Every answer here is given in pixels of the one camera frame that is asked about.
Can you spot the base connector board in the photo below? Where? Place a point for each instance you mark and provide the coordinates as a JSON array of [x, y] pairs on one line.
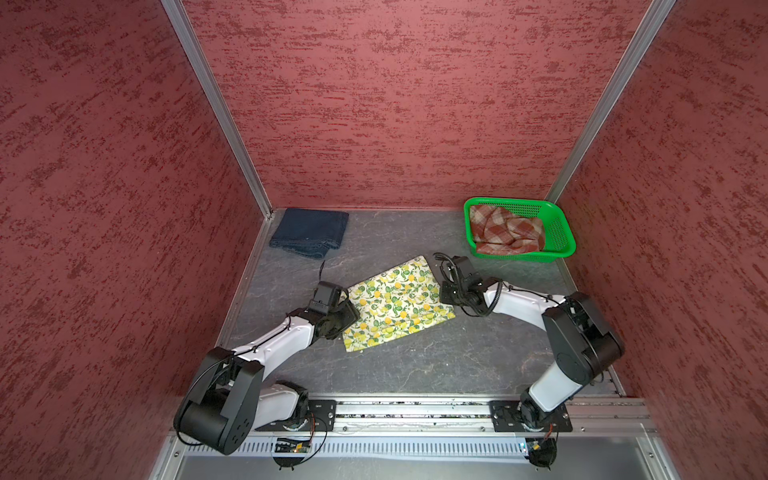
[[292, 447], [542, 453]]

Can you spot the left aluminium corner post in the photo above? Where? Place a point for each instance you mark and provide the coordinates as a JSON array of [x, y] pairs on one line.
[[193, 50]]

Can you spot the reddish brown skirt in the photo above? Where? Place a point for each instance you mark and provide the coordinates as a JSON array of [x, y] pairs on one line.
[[496, 231]]

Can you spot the slotted cable duct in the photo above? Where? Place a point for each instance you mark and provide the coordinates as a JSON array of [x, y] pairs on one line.
[[400, 448]]

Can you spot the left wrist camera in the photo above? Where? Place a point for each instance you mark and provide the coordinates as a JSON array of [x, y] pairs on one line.
[[326, 297]]

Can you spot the right base connector board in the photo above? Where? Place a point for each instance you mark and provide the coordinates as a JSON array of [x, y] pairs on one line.
[[542, 453]]

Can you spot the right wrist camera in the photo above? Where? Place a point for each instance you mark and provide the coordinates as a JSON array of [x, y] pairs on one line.
[[462, 270]]

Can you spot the aluminium corner post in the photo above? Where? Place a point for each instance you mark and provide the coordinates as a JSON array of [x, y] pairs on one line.
[[645, 33], [193, 50]]

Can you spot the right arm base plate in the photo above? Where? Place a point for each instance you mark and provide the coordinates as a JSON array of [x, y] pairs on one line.
[[510, 417]]

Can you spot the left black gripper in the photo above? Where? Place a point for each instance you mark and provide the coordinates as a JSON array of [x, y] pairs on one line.
[[350, 315]]

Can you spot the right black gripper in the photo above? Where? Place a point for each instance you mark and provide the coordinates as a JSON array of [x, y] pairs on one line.
[[444, 293]]

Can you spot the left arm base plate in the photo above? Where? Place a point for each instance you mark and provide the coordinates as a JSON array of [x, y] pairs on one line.
[[320, 416]]

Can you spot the aluminium front rail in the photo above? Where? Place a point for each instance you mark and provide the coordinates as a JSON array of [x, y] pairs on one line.
[[464, 415]]

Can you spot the green plastic basket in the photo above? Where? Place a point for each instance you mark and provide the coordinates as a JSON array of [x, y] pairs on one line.
[[557, 236]]

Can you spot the left base connector board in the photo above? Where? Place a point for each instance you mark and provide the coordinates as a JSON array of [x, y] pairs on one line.
[[292, 447]]

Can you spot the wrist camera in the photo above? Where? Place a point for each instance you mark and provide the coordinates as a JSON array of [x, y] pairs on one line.
[[326, 297], [462, 270]]

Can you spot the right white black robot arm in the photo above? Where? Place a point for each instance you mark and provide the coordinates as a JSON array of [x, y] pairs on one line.
[[583, 343]]

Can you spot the right aluminium corner post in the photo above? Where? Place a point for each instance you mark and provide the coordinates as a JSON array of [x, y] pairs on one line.
[[645, 33]]

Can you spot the yellow floral skirt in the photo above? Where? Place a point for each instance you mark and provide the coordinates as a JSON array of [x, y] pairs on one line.
[[396, 303]]

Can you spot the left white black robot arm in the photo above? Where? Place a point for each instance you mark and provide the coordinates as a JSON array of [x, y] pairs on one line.
[[227, 398]]

